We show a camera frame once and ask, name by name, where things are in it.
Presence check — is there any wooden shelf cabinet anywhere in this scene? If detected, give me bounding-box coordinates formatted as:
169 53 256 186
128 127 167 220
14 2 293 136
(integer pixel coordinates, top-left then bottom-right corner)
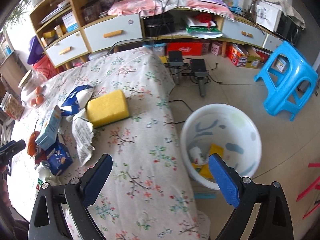
30 0 145 67

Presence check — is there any open blue biscuit box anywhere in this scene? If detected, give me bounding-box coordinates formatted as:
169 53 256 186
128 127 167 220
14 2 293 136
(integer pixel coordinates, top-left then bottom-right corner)
60 85 94 116

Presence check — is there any white printed wrapper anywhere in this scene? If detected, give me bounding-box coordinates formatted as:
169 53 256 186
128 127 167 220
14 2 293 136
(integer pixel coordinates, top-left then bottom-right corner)
72 108 95 166

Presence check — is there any glass jar with oranges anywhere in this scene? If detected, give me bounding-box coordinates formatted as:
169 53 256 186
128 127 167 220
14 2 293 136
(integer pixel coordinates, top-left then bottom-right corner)
18 69 48 108

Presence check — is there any blue plastic stool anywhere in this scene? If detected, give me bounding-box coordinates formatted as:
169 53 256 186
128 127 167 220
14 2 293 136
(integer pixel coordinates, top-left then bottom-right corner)
253 41 318 121

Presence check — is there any black device on floor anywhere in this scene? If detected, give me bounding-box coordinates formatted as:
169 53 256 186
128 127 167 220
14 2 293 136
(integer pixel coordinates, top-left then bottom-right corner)
168 50 209 97

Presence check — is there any white AD drink bottle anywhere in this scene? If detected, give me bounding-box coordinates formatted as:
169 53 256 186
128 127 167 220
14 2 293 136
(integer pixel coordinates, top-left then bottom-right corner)
35 160 61 193

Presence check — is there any dark blue snack box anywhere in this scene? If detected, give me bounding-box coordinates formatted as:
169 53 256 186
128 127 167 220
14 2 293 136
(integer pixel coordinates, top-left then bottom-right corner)
46 138 73 176

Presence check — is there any light blue milk carton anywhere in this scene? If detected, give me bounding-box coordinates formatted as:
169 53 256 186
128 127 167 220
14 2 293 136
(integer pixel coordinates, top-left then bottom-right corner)
35 105 61 150

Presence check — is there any potted green plant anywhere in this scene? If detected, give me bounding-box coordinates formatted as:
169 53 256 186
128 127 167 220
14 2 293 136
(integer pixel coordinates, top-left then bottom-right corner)
2 0 30 29

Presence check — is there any person's left hand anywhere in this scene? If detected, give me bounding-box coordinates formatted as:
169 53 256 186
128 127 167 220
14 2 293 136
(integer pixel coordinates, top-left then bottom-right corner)
1 166 11 207

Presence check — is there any white plastic trash basin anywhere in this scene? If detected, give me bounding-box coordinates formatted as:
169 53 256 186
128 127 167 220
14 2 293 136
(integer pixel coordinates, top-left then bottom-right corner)
180 103 262 190

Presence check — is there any red bucket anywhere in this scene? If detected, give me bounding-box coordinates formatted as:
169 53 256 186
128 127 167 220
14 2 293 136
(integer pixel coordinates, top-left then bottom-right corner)
33 55 58 80

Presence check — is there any red cartoon drink can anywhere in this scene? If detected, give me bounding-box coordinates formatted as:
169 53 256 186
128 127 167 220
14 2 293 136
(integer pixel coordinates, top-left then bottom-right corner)
27 131 47 165

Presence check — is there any plastic jar of snacks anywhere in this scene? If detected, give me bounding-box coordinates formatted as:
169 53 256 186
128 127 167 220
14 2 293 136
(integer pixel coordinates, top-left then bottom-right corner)
1 92 24 121

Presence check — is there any yellow plastic bag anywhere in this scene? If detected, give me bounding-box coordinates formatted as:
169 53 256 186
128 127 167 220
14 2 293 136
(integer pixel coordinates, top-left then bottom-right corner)
191 144 224 180

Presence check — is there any red storage box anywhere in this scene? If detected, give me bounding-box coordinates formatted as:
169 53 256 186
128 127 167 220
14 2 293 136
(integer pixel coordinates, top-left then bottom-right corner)
167 42 202 56

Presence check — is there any low wooden tv cabinet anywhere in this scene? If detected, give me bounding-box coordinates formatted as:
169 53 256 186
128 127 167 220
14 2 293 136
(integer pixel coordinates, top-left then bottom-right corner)
152 7 283 51

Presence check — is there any floral tablecloth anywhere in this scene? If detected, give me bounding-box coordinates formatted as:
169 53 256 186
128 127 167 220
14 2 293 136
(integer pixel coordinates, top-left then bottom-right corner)
11 47 210 239

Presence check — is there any red snack carton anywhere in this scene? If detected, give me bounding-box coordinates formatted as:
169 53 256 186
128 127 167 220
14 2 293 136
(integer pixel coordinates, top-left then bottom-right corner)
226 43 261 68

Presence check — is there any yellow sponge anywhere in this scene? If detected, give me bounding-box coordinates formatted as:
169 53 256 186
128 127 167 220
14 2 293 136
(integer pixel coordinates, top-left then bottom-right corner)
86 89 130 128

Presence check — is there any purple hat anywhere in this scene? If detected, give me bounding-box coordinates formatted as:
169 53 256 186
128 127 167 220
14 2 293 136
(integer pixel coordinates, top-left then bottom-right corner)
27 36 44 65

